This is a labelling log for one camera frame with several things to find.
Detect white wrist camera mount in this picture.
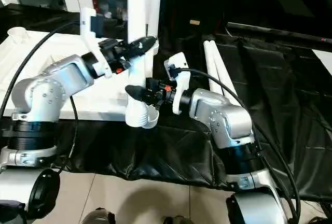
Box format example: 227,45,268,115
79,7,113,77
164,52,191,116

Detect small bottles behind glass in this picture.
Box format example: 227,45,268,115
92,0,128,20

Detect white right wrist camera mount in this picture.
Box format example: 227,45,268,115
164,52,191,116

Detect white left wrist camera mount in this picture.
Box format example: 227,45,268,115
79,7,113,77

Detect dark robot foot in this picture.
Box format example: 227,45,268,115
82,208,116,224
163,215,193,224

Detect white plastic table leg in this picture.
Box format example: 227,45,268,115
206,36,245,106
124,0,159,129
203,40,229,97
147,0,163,42

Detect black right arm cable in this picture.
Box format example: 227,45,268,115
179,67,302,224

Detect dark left robot foot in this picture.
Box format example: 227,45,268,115
82,208,116,224

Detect dark metal rail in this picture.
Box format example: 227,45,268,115
226,23,332,44

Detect dark right robot foot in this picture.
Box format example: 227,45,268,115
163,215,193,224

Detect white plastic table top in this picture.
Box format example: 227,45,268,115
0,26,159,129

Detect black plastic mat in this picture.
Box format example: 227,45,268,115
0,2,332,200

